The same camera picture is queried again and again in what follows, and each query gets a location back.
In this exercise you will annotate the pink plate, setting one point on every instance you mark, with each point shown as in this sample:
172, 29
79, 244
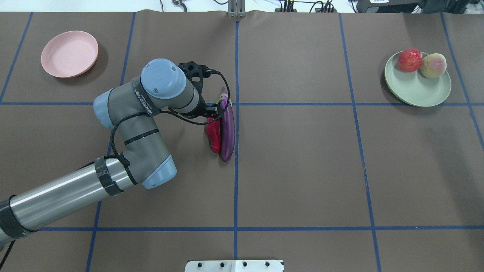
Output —
69, 54

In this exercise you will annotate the green plate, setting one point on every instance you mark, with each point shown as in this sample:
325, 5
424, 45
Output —
414, 88

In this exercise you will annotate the red pomegranate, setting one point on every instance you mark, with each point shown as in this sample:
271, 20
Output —
409, 60

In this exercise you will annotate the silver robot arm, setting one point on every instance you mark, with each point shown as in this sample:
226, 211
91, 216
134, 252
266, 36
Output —
139, 154

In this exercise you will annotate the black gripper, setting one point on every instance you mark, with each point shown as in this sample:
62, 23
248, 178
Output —
202, 107

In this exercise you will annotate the pink yellow peach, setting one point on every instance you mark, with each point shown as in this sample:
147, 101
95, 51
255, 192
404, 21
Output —
433, 65

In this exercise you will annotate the white camera pillar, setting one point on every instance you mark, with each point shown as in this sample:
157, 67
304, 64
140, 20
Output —
235, 266

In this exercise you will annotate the purple eggplant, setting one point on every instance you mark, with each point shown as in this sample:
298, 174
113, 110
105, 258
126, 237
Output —
227, 127

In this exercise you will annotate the red chili pepper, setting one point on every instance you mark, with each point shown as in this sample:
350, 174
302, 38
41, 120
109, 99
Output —
214, 133

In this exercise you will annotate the aluminium frame post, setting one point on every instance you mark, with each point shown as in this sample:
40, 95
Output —
237, 8

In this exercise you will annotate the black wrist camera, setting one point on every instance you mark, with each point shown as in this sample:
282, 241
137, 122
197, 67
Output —
196, 73

